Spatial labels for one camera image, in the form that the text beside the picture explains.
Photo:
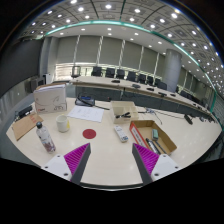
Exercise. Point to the grey boxy device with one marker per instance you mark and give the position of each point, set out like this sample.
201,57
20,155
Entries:
37,84

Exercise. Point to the beige open organizer box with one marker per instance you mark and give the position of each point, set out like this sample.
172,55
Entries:
128,109

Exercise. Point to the white remote control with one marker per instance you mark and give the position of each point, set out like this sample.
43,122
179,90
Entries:
121,133

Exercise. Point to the green whiteboard eraser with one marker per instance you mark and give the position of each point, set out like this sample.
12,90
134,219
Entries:
155,134

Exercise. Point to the white printed paper sheet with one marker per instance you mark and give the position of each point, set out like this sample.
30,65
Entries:
86,113

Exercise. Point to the dark marker pen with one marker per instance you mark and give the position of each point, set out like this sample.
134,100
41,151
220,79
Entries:
152,145

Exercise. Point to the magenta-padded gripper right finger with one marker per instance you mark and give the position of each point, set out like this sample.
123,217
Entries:
146,158

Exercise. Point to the small black table device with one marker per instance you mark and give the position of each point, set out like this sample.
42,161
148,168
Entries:
188,119

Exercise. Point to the row of black chairs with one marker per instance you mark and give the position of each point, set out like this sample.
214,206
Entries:
110,72

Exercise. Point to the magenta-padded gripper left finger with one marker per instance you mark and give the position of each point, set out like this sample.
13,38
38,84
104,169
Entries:
77,158

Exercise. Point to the long curved conference desk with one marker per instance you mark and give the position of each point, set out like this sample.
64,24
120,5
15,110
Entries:
100,81

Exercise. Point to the brown paper envelope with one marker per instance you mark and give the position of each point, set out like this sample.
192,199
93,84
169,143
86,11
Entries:
26,126

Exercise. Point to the group of ceiling lights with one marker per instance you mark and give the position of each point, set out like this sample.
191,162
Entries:
108,6

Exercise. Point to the white ceramic mug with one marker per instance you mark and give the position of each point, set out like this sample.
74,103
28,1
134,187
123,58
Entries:
62,124

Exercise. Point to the white printed cardboard box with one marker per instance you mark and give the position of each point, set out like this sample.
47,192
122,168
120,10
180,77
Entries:
50,98

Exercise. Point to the flat round red coaster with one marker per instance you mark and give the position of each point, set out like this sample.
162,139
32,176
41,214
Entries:
89,134

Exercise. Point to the black box-shaped device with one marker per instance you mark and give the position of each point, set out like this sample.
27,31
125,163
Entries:
24,112

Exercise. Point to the clear black-capped drink bottle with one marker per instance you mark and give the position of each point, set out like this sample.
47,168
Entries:
46,138

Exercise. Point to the red-sided open cardboard box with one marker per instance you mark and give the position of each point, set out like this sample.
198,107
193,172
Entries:
166,141

